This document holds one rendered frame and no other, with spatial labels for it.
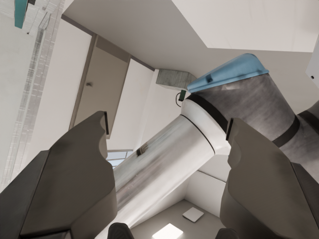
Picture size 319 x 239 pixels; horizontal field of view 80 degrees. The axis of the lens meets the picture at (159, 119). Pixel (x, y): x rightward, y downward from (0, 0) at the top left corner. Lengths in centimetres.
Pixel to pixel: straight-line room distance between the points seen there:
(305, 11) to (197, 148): 41
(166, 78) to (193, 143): 511
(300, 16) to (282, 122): 33
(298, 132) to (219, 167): 1005
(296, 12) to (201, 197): 1060
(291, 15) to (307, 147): 34
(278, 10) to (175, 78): 473
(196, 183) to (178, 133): 1062
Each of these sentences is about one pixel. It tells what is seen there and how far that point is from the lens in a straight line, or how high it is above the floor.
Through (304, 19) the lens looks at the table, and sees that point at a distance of 61.
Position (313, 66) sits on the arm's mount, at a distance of 56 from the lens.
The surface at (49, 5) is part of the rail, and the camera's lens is 67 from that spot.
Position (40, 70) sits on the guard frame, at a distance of 79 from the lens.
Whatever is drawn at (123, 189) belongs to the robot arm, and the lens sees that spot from 28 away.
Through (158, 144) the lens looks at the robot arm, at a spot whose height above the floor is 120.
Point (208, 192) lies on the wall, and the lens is 1077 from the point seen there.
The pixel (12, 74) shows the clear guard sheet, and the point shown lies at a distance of 130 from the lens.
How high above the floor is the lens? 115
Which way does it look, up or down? 2 degrees up
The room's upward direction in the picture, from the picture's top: 165 degrees counter-clockwise
